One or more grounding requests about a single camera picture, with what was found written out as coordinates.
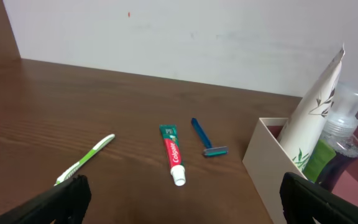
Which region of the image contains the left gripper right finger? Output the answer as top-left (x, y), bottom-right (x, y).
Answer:
top-left (280, 172), bottom-right (358, 224)

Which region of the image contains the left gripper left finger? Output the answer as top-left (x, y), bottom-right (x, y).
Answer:
top-left (0, 175), bottom-right (91, 224)

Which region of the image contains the white Pantene tube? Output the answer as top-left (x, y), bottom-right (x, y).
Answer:
top-left (277, 47), bottom-right (345, 171)

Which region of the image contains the clear pump soap bottle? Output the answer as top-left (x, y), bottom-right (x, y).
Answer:
top-left (303, 82), bottom-right (358, 192)

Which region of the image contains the green white toothbrush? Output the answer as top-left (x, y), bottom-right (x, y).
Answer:
top-left (54, 134), bottom-right (116, 186)

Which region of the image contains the white box pink interior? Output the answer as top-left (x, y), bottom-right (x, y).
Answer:
top-left (243, 118), bottom-right (358, 223)

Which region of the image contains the blue disposable razor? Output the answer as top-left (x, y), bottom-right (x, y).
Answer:
top-left (191, 118), bottom-right (228, 157)

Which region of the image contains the Colgate toothpaste tube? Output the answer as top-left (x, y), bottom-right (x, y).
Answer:
top-left (159, 125), bottom-right (186, 187)

